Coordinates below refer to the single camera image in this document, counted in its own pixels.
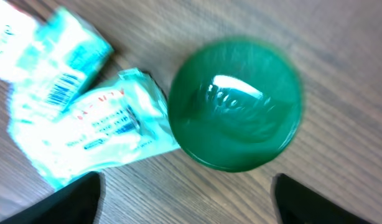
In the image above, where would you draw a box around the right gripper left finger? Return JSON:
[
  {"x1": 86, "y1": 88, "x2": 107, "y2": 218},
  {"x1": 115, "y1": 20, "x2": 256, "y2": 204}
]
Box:
[{"x1": 0, "y1": 172, "x2": 101, "y2": 224}]

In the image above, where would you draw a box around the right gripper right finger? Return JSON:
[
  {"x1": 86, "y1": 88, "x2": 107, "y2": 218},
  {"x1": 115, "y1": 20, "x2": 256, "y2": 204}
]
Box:
[{"x1": 271, "y1": 173, "x2": 370, "y2": 224}]

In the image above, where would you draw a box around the teal wet wipes pack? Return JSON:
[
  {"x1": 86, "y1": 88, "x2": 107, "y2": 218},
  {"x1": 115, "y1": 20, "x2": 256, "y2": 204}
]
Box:
[{"x1": 7, "y1": 68, "x2": 179, "y2": 190}]

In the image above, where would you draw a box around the round can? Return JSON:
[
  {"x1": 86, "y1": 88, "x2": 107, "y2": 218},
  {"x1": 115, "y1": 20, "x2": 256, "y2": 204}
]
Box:
[{"x1": 168, "y1": 36, "x2": 304, "y2": 172}]

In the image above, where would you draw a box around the small green white packet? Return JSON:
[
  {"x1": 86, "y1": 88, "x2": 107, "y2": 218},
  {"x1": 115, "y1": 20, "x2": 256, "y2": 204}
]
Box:
[{"x1": 0, "y1": 1, "x2": 113, "y2": 119}]

